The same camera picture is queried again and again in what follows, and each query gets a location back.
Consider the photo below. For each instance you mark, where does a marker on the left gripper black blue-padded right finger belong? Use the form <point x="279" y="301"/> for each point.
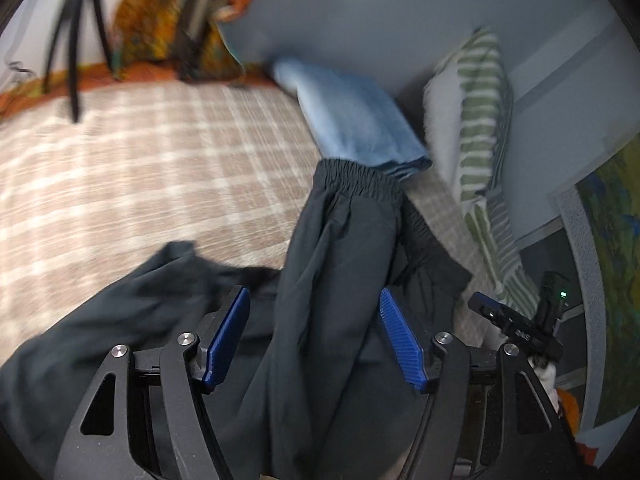
<point x="521" y="435"/>

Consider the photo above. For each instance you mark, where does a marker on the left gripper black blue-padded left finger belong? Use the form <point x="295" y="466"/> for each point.
<point x="111" y="435"/>

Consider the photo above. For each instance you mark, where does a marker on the dark green pants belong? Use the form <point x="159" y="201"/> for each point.
<point x="314" y="390"/>

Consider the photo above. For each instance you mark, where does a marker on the white gloved right hand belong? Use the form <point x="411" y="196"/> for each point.
<point x="546" y="373"/>

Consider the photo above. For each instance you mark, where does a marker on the framed landscape painting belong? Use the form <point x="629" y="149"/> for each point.
<point x="600" y="214"/>

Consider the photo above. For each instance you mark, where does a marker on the checkered beige bed cover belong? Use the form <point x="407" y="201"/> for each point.
<point x="84" y="203"/>

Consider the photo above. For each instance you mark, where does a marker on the green striped white pillow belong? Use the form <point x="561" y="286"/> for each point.
<point x="468" y="105"/>

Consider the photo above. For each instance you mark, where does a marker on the folded blue towel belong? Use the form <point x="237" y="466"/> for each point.
<point x="351" y="117"/>

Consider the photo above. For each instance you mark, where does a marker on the orange patterned fabric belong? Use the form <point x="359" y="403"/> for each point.
<point x="185" y="34"/>

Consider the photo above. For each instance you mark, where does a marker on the black tripod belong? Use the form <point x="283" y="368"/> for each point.
<point x="70" y="16"/>

